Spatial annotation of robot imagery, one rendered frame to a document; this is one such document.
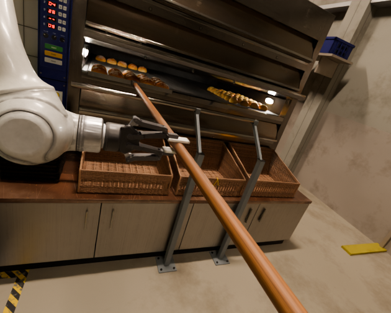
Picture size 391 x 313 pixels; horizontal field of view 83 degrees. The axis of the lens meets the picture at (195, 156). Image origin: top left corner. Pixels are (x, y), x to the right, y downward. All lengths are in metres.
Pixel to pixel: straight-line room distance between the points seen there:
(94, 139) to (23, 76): 0.20
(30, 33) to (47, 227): 1.10
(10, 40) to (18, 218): 1.16
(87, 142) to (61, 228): 1.03
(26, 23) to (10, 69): 1.27
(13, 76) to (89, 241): 1.30
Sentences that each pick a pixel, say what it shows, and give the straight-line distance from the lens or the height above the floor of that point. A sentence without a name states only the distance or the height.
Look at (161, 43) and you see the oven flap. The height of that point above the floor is 1.48.
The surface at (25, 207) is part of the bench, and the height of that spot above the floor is 0.52.
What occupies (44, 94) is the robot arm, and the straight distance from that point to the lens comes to 0.44.
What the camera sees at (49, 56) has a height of 1.23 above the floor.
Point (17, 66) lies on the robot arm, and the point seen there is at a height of 1.35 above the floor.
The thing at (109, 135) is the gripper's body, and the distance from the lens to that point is 0.59.
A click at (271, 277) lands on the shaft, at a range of 0.35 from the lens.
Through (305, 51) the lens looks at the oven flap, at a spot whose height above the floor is 1.78.
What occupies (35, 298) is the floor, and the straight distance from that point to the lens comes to 1.75.
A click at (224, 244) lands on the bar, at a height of 0.17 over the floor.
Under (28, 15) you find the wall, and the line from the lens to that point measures 1.72.
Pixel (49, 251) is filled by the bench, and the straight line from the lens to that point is 1.69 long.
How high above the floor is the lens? 1.43
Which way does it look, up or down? 22 degrees down
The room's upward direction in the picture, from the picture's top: 17 degrees clockwise
